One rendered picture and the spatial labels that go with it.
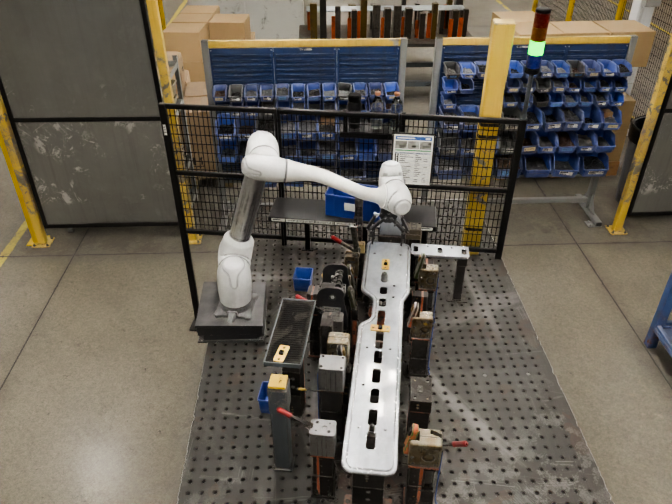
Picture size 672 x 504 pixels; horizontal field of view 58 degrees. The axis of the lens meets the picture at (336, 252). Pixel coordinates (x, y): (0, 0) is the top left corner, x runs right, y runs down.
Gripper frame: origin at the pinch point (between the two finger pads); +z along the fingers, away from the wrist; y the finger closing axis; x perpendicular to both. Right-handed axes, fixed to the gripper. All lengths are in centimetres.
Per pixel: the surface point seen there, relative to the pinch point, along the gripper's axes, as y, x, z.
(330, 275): -23.3, -29.1, 0.3
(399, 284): 7.2, -15.2, 13.2
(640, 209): 201, 212, 94
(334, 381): -15, -84, 8
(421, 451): 17, -109, 10
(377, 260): -4.1, 2.8, 13.3
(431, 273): 21.8, -8.4, 10.7
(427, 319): 19.5, -43.3, 9.1
